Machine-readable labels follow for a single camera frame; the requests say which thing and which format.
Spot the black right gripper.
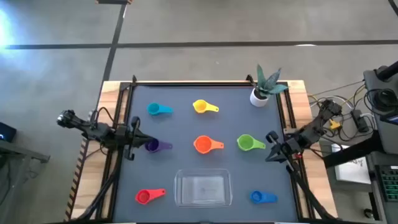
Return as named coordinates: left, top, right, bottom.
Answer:
left=264, top=130, right=304, bottom=163

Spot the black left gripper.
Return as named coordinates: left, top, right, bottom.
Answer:
left=115, top=116, right=157, bottom=162

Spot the green measuring cup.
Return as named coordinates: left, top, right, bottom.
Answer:
left=236, top=134, right=267, bottom=152

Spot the purple measuring cup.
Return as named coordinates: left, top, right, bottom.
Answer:
left=144, top=138, right=174, bottom=154

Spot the teal measuring cup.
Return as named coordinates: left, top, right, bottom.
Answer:
left=146, top=102, right=174, bottom=116

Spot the yellow measuring cup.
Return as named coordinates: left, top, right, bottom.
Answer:
left=192, top=99, right=220, bottom=114

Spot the blue measuring cup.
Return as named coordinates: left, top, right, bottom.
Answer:
left=249, top=190, right=279, bottom=205

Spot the red measuring cup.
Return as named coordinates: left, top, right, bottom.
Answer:
left=134, top=187, right=167, bottom=205

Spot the orange measuring cup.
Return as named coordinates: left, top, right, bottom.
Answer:
left=193, top=135, right=224, bottom=155

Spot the succulent in white pot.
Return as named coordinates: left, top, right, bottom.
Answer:
left=249, top=63, right=290, bottom=108

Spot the dark grey table mat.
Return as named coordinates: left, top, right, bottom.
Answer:
left=113, top=85, right=299, bottom=223

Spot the black support beam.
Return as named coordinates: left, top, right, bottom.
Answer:
left=322, top=130, right=379, bottom=169

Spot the white paper sheet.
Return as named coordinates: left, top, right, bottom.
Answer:
left=331, top=143, right=373, bottom=185

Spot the clear plastic container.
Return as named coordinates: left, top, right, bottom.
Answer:
left=173, top=168, right=233, bottom=208

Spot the black power strip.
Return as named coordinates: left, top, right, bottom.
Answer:
left=350, top=109, right=371, bottom=133

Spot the grey side stand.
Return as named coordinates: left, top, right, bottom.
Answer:
left=0, top=139, right=51, bottom=164

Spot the grey equipment cart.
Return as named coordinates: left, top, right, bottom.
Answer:
left=363, top=60, right=398, bottom=156

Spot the keyboard with green keys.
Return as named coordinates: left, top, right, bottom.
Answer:
left=375, top=164, right=398, bottom=203

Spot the black box with blue light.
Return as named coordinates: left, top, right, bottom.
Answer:
left=0, top=121, right=17, bottom=143

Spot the dark table with striped edge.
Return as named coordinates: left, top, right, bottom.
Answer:
left=95, top=0, right=134, bottom=5

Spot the white cable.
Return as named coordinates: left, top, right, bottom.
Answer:
left=309, top=94, right=354, bottom=109

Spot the yellow cable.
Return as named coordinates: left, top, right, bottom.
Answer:
left=307, top=80, right=365, bottom=98

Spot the black aluminium table frame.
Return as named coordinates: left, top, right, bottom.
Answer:
left=71, top=74, right=338, bottom=224

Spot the coiled black cable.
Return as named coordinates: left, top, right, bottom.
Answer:
left=368, top=88, right=396, bottom=110

